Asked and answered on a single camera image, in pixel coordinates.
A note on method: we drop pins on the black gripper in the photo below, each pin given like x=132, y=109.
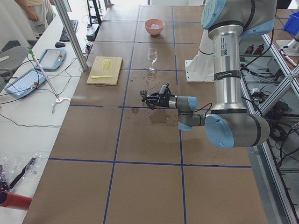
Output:
x=164, y=101

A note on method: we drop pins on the steel double jigger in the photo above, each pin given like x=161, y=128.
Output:
x=143, y=94

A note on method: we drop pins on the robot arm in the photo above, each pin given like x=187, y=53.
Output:
x=228, y=125

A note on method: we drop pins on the clear wine glass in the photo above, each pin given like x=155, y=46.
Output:
x=152, y=57

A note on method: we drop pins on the clear ice cube pile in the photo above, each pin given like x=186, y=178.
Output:
x=154, y=26

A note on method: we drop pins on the yellow plastic knife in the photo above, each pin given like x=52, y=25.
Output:
x=104, y=76

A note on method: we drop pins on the bamboo cutting board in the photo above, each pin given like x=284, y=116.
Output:
x=113, y=70

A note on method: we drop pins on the pink plastic bowl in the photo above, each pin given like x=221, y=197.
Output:
x=154, y=31

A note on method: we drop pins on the black box with label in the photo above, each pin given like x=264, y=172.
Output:
x=92, y=32

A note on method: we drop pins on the blue teach pendant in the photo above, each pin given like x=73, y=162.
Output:
x=52, y=59
x=25, y=84

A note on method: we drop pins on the black computer mouse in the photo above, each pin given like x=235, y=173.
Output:
x=59, y=44

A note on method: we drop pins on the metal rod green tip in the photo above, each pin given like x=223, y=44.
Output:
x=58, y=98

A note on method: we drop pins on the black tool in bag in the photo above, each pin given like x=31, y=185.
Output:
x=22, y=173

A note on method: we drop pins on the person in beige shirt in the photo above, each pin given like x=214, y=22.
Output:
x=39, y=13

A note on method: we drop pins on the grey office chair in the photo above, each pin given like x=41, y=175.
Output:
x=12, y=59

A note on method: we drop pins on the clear plastic bag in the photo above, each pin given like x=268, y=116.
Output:
x=12, y=165

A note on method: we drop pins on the blue storage bin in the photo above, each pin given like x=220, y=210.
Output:
x=292, y=25

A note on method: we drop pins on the red bottle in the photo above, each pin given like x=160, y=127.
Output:
x=14, y=201

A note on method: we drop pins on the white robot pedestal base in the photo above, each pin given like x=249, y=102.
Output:
x=201, y=67

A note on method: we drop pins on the aluminium frame post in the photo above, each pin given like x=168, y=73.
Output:
x=62, y=11

